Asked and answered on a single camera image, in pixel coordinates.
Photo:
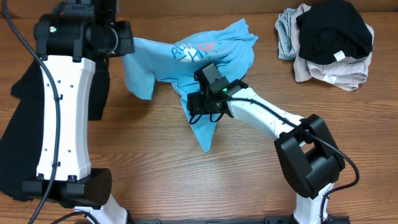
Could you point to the black folded garment on pile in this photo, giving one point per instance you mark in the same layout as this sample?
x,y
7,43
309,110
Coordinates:
x,y
330,27

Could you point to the beige folded garment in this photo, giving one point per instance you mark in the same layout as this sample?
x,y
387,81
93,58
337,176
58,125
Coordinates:
x,y
346,73

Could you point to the grey-blue folded garment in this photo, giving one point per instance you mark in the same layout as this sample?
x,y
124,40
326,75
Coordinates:
x,y
283,28

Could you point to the black garment on table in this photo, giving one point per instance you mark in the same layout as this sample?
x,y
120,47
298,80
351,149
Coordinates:
x,y
21,143

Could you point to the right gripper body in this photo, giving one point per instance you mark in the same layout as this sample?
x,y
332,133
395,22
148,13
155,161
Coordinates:
x,y
205,104

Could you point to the light blue printed t-shirt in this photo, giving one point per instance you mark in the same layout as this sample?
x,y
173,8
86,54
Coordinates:
x,y
229,49

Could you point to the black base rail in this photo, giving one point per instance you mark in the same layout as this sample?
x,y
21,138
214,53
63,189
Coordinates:
x,y
266,220

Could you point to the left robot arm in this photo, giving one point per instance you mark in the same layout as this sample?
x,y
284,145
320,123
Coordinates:
x,y
68,44

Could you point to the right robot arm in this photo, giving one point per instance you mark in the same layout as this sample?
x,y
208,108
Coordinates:
x,y
305,148

